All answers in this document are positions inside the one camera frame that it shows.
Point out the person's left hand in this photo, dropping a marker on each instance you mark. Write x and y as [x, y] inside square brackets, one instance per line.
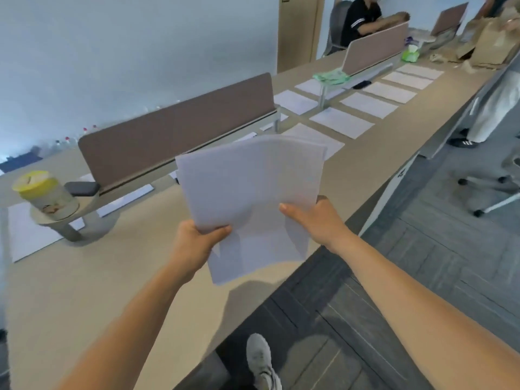
[191, 249]

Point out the person's right hand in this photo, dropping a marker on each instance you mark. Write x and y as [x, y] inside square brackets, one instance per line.
[325, 225]

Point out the person's right thumb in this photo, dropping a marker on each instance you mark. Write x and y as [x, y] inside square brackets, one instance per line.
[295, 211]

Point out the person's left thumb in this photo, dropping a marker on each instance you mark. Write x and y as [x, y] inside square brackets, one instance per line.
[215, 234]

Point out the white paper bundle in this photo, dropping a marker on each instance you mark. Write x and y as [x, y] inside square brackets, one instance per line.
[252, 186]

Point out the person's right forearm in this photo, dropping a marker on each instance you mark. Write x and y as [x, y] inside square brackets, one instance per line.
[410, 304]

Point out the person's left forearm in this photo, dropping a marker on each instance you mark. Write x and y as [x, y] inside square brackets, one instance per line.
[134, 324]

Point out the long brown desk divider panel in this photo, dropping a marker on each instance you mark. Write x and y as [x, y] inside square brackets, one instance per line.
[178, 129]

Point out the row of white paper sheets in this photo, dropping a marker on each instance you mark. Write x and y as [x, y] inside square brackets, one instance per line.
[367, 104]

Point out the person's grey shoe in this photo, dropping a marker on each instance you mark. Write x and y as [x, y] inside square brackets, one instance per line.
[260, 361]

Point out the flat green wipes packet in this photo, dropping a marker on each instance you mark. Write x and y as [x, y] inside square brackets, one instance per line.
[331, 77]

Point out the black padded armrest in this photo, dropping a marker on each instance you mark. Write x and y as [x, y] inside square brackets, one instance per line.
[83, 189]

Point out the black phone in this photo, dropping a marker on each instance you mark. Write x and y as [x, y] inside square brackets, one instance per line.
[362, 84]

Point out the row of clear bottles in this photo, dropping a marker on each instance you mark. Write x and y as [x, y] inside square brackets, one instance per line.
[69, 142]

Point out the yellow-lidded wipes canister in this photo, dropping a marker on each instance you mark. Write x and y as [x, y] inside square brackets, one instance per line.
[44, 194]

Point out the wooden door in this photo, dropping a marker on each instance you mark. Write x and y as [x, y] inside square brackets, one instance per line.
[298, 32]

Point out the medium brown desk divider panel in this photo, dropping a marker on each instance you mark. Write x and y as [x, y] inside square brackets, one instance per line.
[375, 48]

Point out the grey office chair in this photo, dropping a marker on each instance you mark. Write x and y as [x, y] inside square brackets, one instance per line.
[337, 28]

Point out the green tissue pack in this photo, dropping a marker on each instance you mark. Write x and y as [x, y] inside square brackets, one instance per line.
[411, 54]

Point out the white office chair base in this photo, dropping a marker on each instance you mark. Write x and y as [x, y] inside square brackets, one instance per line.
[493, 190]

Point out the small brown desk divider panel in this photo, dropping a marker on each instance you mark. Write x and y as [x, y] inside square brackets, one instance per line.
[449, 18]

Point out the brown paper bags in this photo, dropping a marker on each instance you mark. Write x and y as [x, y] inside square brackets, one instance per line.
[489, 42]

